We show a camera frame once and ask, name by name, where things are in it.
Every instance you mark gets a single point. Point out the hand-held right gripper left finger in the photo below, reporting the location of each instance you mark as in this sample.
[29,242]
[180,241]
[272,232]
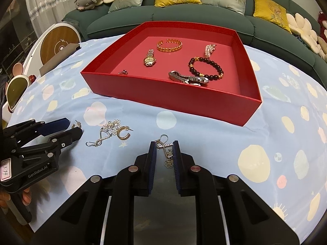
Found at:
[152,168]

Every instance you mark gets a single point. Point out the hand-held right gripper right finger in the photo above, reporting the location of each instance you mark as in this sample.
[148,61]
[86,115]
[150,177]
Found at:
[176,168]

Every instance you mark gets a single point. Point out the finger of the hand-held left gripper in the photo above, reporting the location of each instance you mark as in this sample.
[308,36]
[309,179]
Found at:
[58,124]
[71,135]

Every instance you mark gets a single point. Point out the silver flower dangle earring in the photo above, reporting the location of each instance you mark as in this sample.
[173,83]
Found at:
[168,162]
[104,130]

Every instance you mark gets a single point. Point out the red cardboard box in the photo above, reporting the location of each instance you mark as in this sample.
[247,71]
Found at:
[127,91]

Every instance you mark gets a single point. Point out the silver wristwatch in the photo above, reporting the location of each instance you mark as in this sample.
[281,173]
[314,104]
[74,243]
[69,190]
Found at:
[178,76]

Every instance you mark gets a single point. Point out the gold wristwatch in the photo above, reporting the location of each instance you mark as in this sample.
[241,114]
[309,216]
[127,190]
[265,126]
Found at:
[149,60]

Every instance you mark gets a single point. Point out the person's left hand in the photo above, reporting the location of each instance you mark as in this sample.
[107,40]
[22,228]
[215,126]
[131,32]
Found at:
[27,196]

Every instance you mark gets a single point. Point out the white toy with green lens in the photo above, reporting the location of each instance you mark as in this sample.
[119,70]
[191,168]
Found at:
[15,91]

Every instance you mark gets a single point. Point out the brown pad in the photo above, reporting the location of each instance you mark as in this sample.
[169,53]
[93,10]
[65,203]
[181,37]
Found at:
[60,60]

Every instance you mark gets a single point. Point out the pink round disc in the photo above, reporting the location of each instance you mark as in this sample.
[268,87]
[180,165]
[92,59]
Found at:
[18,69]

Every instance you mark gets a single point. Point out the white machine with wooden disc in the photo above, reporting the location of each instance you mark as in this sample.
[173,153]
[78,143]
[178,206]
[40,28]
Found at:
[58,43]

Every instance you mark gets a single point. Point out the white lace curtain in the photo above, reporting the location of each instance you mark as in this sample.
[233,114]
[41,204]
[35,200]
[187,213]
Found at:
[48,7]

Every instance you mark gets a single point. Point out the green sofa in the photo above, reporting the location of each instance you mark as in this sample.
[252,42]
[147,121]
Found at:
[122,23]

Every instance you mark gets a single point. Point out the cream flower cushion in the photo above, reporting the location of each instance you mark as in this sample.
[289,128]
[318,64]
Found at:
[304,30]

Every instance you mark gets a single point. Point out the red monkey plush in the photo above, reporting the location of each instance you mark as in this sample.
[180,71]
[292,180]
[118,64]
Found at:
[323,20]

